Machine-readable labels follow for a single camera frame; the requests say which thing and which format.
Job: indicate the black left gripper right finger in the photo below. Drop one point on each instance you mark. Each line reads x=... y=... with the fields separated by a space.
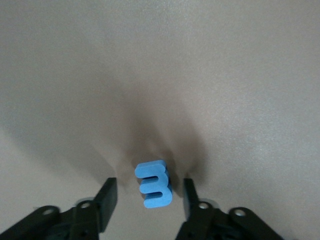
x=192 y=207

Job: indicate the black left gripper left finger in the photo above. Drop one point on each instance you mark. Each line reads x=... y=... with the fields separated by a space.
x=105 y=200

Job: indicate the blue foam letter m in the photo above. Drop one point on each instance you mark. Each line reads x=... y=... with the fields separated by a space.
x=150 y=172

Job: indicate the brown table mat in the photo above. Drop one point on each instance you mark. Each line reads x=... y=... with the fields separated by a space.
x=50 y=50

